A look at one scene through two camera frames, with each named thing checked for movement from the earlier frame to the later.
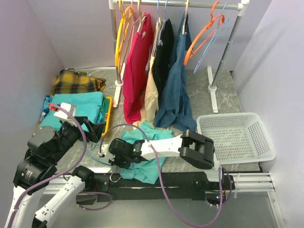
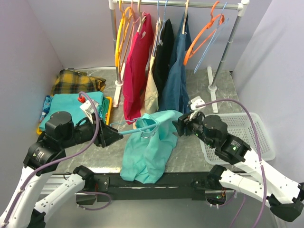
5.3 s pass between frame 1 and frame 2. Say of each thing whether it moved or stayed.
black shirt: stayed
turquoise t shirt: moved
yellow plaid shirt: stayed
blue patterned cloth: stayed
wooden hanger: stayed
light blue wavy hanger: moved
